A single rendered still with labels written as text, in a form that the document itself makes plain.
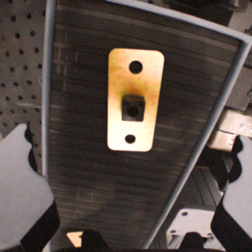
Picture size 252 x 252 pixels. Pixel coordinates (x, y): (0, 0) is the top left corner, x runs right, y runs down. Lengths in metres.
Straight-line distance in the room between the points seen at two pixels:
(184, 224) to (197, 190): 0.06
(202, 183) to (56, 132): 0.30
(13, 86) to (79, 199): 0.57
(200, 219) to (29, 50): 0.63
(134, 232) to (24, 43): 0.59
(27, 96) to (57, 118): 0.56
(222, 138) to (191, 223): 0.16
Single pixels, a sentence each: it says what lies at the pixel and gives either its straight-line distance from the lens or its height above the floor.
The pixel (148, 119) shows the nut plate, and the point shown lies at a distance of 0.15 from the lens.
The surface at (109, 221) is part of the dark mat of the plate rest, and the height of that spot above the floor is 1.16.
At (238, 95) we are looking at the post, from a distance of 0.25.
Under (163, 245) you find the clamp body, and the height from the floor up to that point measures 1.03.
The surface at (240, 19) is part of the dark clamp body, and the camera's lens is 0.26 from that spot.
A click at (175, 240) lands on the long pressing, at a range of 0.65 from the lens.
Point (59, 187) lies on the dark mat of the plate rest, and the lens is 0.22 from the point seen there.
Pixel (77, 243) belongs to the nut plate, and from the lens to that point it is 0.31.
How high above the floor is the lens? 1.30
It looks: 60 degrees down
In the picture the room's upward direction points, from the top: 180 degrees counter-clockwise
